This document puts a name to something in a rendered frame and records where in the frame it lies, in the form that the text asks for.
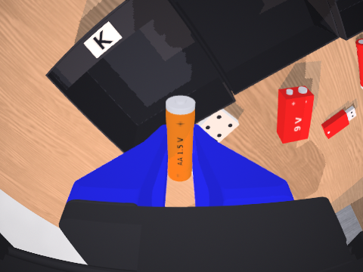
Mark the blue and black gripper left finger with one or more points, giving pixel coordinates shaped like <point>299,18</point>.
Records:
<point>131,176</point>

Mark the red usb stick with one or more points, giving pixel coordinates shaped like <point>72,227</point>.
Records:
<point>338,122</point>

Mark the black rack of bins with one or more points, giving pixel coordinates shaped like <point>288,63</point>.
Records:
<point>159,55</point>

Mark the red 9 v battery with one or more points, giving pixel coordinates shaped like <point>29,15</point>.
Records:
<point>294,113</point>

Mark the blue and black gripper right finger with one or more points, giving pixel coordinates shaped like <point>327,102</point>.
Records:
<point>230,178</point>

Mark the red aa battery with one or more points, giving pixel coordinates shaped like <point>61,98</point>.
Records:
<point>359,48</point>

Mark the orange aa battery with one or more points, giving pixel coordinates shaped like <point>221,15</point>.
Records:
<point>180,116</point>

